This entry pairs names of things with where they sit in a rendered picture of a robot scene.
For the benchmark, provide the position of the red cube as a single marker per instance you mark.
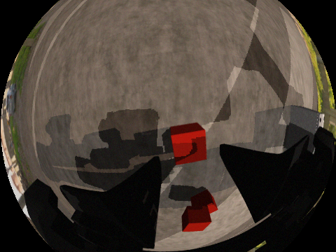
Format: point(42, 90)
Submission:
point(189, 143)
point(204, 198)
point(195, 218)

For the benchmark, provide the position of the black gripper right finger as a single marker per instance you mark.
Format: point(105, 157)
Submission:
point(260, 176)

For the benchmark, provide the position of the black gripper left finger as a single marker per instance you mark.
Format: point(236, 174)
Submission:
point(132, 205)

